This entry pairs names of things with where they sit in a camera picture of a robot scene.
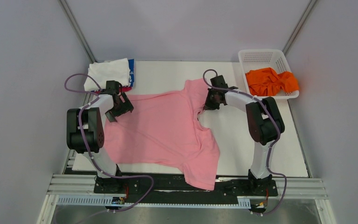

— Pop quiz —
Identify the white slotted cable duct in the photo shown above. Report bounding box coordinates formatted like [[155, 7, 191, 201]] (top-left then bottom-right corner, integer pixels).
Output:
[[56, 195, 251, 209]]

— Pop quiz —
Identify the pink t-shirt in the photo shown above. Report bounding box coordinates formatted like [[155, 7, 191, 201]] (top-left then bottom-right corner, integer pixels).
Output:
[[104, 79, 220, 190]]

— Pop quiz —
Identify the silver aluminium front rail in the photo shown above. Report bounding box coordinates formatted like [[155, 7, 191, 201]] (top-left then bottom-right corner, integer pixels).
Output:
[[47, 175, 329, 200]]

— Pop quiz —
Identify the orange t-shirt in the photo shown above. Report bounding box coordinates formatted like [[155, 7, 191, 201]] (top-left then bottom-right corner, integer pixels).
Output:
[[245, 67, 300, 97]]

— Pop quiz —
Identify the magenta folded t-shirt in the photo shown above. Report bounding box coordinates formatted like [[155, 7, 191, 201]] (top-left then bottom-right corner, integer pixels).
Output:
[[92, 87, 132, 95]]

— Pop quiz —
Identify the blue folded t-shirt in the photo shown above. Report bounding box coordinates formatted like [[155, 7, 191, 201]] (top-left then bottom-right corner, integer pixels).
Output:
[[128, 59, 135, 87]]

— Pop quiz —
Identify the silver aluminium frame post right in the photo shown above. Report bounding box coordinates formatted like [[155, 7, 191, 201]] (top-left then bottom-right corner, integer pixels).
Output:
[[282, 0, 319, 55]]

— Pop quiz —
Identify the white folded t-shirt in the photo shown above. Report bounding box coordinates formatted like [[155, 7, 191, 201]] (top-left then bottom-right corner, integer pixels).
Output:
[[84, 58, 131, 91]]

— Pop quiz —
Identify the silver aluminium frame post left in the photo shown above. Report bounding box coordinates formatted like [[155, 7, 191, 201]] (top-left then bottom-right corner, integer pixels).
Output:
[[58, 0, 97, 63]]

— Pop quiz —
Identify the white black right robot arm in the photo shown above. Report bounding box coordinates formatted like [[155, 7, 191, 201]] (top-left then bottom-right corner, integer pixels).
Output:
[[204, 75, 285, 196]]

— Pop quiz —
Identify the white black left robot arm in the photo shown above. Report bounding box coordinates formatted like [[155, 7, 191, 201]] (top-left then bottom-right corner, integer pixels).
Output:
[[66, 81, 134, 194]]

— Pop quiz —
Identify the white plastic basket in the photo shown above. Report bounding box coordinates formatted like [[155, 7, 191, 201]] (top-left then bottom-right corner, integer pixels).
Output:
[[238, 49, 299, 100]]

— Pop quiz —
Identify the silver aluminium frame post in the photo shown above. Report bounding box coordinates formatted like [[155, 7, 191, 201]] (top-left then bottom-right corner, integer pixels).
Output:
[[282, 0, 319, 55], [58, 0, 97, 63]]

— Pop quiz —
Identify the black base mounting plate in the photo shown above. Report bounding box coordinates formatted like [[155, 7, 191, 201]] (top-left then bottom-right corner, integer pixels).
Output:
[[64, 168, 279, 205]]

